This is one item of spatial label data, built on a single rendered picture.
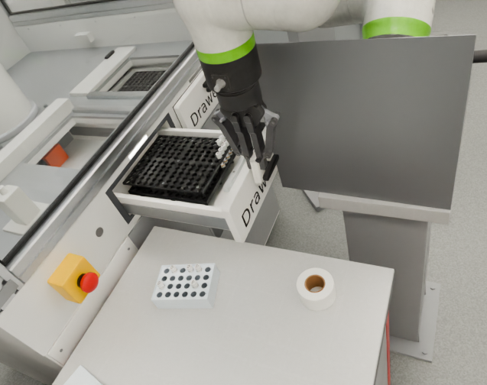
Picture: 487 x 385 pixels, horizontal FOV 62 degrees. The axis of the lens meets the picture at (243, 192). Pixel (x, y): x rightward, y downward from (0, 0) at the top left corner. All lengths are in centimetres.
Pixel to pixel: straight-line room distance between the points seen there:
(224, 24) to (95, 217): 53
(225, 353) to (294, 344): 13
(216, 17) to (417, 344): 129
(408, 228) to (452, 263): 74
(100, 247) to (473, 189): 159
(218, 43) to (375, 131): 35
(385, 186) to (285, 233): 104
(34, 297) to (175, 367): 30
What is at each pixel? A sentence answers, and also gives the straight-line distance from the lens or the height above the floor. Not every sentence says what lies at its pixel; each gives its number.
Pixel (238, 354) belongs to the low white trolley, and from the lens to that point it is 79.
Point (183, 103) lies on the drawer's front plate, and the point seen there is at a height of 92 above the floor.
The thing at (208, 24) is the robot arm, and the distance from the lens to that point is 59.
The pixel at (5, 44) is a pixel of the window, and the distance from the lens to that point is 83.
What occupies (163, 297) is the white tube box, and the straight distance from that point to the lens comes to 86.
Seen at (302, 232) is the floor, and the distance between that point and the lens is 188.
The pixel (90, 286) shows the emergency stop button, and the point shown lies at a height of 88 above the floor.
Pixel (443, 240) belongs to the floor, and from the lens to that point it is 183.
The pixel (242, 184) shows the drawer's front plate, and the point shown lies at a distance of 80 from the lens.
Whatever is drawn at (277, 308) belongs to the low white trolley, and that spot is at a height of 76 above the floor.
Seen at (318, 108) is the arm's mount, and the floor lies 100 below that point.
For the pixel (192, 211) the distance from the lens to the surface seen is 86.
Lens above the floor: 146
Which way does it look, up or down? 43 degrees down
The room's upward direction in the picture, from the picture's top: 21 degrees counter-clockwise
